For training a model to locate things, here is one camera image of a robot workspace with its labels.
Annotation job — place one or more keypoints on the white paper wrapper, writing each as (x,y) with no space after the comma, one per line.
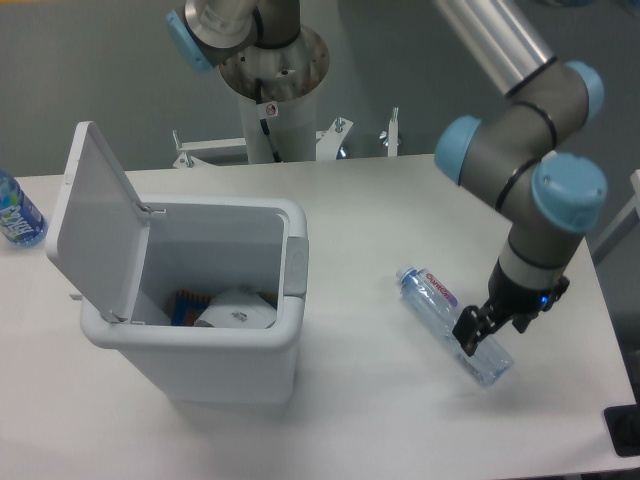
(238,309)

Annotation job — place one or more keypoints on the white trash can lid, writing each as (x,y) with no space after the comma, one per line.
(99,231)

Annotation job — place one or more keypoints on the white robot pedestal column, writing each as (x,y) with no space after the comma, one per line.
(276,91)

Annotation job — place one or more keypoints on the white furniture leg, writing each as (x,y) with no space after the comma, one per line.
(620,226)

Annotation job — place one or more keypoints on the white plastic trash can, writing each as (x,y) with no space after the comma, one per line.
(207,245)

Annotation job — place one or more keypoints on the blue labelled water bottle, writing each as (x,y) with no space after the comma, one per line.
(22,223)

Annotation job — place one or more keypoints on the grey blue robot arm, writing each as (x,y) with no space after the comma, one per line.
(512,164)

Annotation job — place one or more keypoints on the blue orange snack packet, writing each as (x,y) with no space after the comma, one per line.
(188,307)

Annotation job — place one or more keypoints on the black table corner clamp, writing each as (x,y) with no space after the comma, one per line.
(623,426)

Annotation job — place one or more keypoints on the crushed clear plastic bottle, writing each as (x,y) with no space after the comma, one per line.
(438,309)

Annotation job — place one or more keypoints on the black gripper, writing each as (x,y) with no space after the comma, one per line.
(508,300)

